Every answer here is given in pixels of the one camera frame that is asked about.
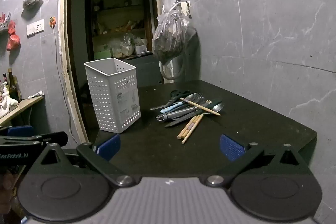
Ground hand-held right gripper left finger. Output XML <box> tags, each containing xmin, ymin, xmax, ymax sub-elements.
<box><xmin>29</xmin><ymin>134</ymin><xmax>136</xmax><ymax>186</ymax></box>

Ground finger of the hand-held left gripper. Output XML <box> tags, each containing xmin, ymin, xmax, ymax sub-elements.
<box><xmin>0</xmin><ymin>131</ymin><xmax>68</xmax><ymax>147</ymax></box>
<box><xmin>0</xmin><ymin>125</ymin><xmax>35</xmax><ymax>137</ymax></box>

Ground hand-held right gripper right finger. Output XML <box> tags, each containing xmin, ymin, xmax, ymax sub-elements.
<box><xmin>202</xmin><ymin>134</ymin><xmax>312</xmax><ymax>186</ymax></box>

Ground steel spoon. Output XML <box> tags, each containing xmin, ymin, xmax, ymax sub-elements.
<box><xmin>199</xmin><ymin>103</ymin><xmax>224</xmax><ymax>113</ymax></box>

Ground white perforated utensil basket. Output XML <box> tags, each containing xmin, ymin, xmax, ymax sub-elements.
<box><xmin>84</xmin><ymin>57</ymin><xmax>141</xmax><ymax>134</ymax></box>

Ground steel fork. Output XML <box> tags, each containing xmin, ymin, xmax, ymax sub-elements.
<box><xmin>168</xmin><ymin>93</ymin><xmax>203</xmax><ymax>109</ymax></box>
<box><xmin>173</xmin><ymin>97</ymin><xmax>208</xmax><ymax>110</ymax></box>

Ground blue handled spoon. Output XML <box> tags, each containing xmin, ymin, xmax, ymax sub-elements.
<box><xmin>160</xmin><ymin>104</ymin><xmax>182</xmax><ymax>113</ymax></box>

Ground black handled scissors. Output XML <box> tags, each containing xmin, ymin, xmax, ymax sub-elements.
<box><xmin>163</xmin><ymin>90</ymin><xmax>192</xmax><ymax>108</ymax></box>

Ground wooden countertop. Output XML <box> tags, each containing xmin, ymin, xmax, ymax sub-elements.
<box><xmin>0</xmin><ymin>95</ymin><xmax>44</xmax><ymax>127</ymax></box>

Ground white cloth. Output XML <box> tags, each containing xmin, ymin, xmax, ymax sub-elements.
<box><xmin>0</xmin><ymin>95</ymin><xmax>19</xmax><ymax>116</ymax></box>

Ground row of sauce bottles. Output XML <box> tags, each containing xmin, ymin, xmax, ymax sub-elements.
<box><xmin>0</xmin><ymin>68</ymin><xmax>24</xmax><ymax>104</ymax></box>

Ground red plastic bag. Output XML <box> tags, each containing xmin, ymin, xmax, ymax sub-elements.
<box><xmin>6</xmin><ymin>20</ymin><xmax>21</xmax><ymax>52</ymax></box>

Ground green box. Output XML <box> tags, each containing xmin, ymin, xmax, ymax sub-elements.
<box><xmin>94</xmin><ymin>51</ymin><xmax>114</xmax><ymax>61</ymax></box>

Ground large plastic bag dark contents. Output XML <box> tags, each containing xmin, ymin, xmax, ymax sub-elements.
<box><xmin>152</xmin><ymin>10</ymin><xmax>196</xmax><ymax>65</ymax></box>

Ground shelf cabinet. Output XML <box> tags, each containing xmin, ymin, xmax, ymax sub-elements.
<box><xmin>84</xmin><ymin>0</ymin><xmax>156</xmax><ymax>63</ymax></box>

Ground grey power cable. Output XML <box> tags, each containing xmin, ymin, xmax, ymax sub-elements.
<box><xmin>52</xmin><ymin>26</ymin><xmax>81</xmax><ymax>137</ymax></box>

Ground metal wall rack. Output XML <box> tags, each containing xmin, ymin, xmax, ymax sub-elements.
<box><xmin>0</xmin><ymin>12</ymin><xmax>11</xmax><ymax>31</ymax></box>

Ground door frame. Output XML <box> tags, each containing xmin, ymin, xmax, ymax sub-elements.
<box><xmin>58</xmin><ymin>0</ymin><xmax>166</xmax><ymax>144</ymax></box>

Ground wall water tap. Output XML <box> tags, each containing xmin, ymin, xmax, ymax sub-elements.
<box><xmin>169</xmin><ymin>0</ymin><xmax>191</xmax><ymax>18</ymax></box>

